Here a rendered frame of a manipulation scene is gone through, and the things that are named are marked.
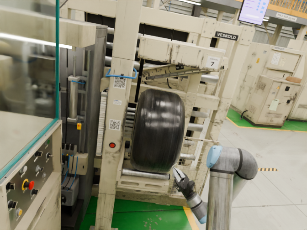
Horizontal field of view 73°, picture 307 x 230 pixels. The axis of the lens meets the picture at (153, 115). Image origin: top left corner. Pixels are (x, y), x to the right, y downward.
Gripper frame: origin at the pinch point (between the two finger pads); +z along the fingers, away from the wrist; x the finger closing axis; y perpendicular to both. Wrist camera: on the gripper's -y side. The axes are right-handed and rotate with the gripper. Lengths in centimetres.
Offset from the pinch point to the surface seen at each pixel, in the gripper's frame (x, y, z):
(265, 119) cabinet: 414, 251, -63
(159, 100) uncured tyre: 8.3, -18.3, 41.0
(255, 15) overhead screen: 412, 107, 145
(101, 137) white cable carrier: -26, 15, 45
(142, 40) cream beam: 23, -20, 83
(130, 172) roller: -20.2, 20.0, 13.7
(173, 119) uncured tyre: 7.2, -21.3, 25.6
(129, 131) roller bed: 7, 48, 45
